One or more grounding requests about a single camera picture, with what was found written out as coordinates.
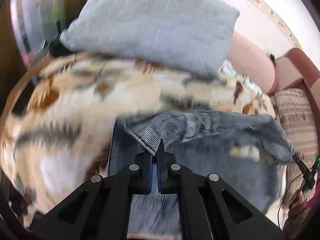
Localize grey denim pants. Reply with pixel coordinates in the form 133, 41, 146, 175
107, 109, 300, 239

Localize person's right hand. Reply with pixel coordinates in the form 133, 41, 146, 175
283, 190, 309, 233

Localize beige striped pillow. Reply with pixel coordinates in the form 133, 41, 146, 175
273, 88, 318, 208

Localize beige leaf print blanket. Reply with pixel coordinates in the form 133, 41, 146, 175
1, 53, 275, 213

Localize grey quilted pillow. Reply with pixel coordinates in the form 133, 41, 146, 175
60, 0, 240, 76

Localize thin black cable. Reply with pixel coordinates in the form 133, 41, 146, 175
277, 159, 318, 230

